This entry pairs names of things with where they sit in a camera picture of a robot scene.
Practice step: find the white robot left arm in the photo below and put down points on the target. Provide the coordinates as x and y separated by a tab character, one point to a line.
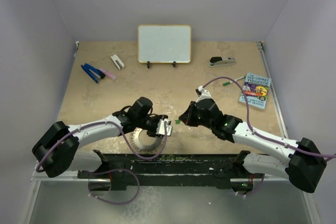
57	148

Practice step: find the pink eraser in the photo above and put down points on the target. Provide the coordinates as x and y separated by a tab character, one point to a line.
108	74

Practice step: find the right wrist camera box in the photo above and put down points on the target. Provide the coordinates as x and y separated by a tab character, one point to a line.
202	94

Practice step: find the large metal key ring disc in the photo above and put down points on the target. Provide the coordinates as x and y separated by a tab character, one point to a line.
142	143

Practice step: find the aluminium frame rail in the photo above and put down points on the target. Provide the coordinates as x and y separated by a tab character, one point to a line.
64	177

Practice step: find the blue stapler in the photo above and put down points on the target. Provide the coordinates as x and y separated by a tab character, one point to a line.
95	74

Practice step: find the small whiteboard on stand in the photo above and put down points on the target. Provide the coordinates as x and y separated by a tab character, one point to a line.
164	44

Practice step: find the white staple remover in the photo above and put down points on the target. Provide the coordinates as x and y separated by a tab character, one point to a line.
117	62

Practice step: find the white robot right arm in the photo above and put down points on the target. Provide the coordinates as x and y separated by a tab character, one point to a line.
300	162

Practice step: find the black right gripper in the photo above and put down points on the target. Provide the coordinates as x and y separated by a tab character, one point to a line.
186	117

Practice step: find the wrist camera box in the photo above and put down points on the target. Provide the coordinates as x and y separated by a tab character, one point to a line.
202	94
164	127

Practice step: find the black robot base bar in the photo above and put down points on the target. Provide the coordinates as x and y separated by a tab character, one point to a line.
222	171

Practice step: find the blue treehouse book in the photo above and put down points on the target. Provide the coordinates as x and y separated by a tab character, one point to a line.
256	90

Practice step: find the green capped marker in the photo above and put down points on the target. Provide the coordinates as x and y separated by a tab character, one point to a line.
235	80

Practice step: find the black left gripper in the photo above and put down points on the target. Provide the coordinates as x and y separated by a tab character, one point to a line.
157	118

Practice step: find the black grey stapler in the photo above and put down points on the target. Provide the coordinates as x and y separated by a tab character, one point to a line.
221	61

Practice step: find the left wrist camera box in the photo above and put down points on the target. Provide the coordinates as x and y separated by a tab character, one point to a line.
164	127

